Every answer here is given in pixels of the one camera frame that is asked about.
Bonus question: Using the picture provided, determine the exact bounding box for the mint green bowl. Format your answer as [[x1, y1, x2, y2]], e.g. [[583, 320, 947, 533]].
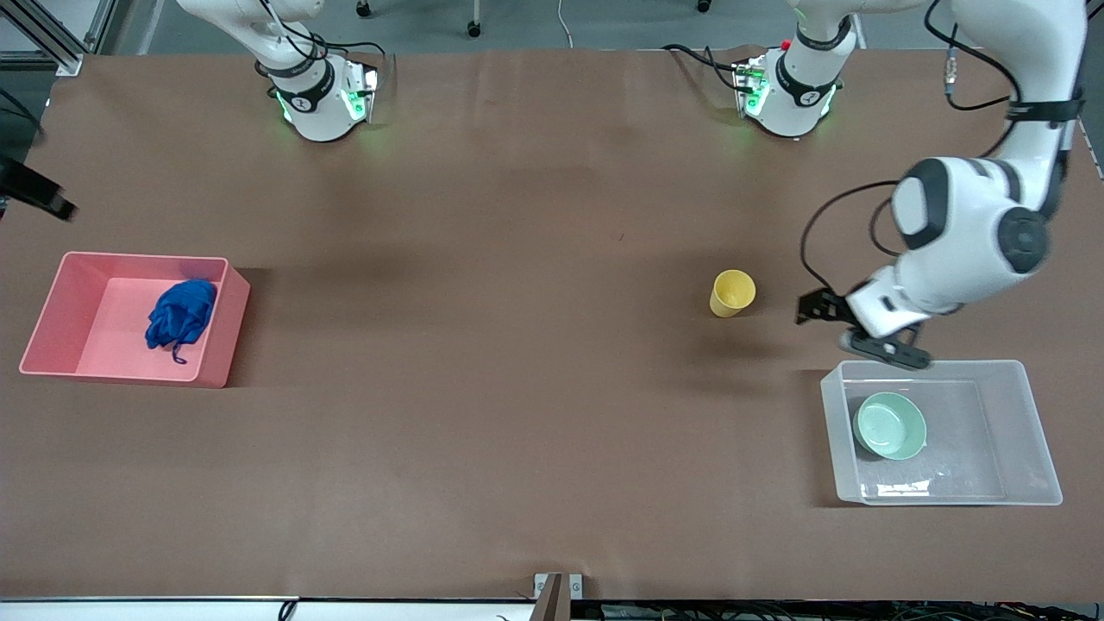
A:
[[852, 392, 928, 461]]

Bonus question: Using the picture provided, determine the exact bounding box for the yellow plastic cup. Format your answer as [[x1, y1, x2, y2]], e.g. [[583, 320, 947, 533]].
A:
[[709, 269, 757, 318]]

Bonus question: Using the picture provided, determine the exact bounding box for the blue cloth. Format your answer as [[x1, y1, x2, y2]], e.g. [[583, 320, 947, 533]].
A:
[[145, 278, 218, 365]]

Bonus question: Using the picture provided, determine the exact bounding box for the clear plastic box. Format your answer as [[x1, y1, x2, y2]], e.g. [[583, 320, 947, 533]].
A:
[[819, 360, 1063, 506]]

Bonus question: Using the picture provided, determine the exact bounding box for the pink plastic bin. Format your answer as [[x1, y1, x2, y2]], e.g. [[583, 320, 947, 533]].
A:
[[19, 252, 251, 389]]

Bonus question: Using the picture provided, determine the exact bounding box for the brown paper table cover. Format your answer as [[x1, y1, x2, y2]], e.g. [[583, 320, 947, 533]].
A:
[[0, 43, 1104, 605]]

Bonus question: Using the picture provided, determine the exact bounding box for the white table edge bar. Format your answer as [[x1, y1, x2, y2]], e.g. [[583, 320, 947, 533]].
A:
[[0, 597, 537, 621]]

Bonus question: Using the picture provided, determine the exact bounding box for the aluminium frame post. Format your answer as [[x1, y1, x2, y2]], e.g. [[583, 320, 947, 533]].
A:
[[0, 0, 84, 75]]

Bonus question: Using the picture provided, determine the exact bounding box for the black left arm base cable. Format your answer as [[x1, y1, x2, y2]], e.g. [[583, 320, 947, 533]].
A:
[[662, 43, 744, 92]]

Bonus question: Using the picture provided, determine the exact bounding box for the black arm base cable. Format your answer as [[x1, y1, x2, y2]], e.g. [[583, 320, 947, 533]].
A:
[[259, 0, 389, 74], [662, 43, 744, 92]]

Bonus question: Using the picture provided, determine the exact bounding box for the black right arm base cable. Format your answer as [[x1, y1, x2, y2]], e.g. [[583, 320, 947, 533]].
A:
[[259, 0, 389, 74]]

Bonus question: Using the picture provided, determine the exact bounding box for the metal table edge bracket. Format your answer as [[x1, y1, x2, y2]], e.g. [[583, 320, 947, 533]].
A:
[[533, 574, 584, 621]]

